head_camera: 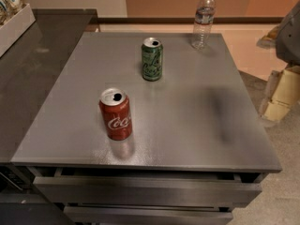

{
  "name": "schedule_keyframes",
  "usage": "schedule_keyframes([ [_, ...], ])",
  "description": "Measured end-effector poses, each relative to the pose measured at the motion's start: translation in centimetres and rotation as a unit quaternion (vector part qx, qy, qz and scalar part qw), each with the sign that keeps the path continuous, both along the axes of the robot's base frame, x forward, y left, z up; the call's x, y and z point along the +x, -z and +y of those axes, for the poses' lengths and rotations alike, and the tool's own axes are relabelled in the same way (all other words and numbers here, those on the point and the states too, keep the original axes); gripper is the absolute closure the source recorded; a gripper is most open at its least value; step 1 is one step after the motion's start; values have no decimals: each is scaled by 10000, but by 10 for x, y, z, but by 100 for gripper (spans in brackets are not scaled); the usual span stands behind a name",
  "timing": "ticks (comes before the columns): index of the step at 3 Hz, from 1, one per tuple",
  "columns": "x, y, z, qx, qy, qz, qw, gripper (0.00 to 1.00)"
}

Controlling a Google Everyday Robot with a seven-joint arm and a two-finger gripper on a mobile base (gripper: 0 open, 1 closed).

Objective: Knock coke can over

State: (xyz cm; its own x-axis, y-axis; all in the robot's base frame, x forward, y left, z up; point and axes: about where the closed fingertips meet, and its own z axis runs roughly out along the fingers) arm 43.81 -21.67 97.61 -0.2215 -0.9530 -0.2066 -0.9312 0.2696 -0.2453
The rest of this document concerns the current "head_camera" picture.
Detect white snack box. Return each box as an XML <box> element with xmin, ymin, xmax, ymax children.
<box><xmin>0</xmin><ymin>4</ymin><xmax>36</xmax><ymax>57</ymax></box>

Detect snack packets in box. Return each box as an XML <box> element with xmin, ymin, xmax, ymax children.
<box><xmin>0</xmin><ymin>0</ymin><xmax>25</xmax><ymax>25</ymax></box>

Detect lower steel drawer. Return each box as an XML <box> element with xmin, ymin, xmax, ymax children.
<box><xmin>64</xmin><ymin>206</ymin><xmax>233</xmax><ymax>225</ymax></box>

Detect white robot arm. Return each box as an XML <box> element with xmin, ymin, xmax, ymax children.
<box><xmin>259</xmin><ymin>1</ymin><xmax>300</xmax><ymax>128</ymax></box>

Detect steel drawer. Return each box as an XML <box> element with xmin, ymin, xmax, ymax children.
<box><xmin>34</xmin><ymin>170</ymin><xmax>262</xmax><ymax>207</ymax></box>
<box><xmin>64</xmin><ymin>206</ymin><xmax>233</xmax><ymax>225</ymax></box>

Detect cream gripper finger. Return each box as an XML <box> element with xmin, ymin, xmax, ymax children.
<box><xmin>259</xmin><ymin>65</ymin><xmax>300</xmax><ymax>128</ymax></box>

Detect red Coca-Cola can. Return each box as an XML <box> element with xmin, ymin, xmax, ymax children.
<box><xmin>99</xmin><ymin>87</ymin><xmax>132</xmax><ymax>141</ymax></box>

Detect clear plastic water bottle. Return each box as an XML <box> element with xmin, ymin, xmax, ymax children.
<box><xmin>191</xmin><ymin>0</ymin><xmax>216</xmax><ymax>50</ymax></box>

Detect dark grey side counter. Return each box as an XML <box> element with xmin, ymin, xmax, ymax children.
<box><xmin>0</xmin><ymin>8</ymin><xmax>98</xmax><ymax>225</ymax></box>

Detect green soda can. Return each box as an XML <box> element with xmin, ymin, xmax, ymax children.
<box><xmin>142</xmin><ymin>37</ymin><xmax>163</xmax><ymax>82</ymax></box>

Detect upper steel drawer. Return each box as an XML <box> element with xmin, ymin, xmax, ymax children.
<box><xmin>34</xmin><ymin>170</ymin><xmax>262</xmax><ymax>207</ymax></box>

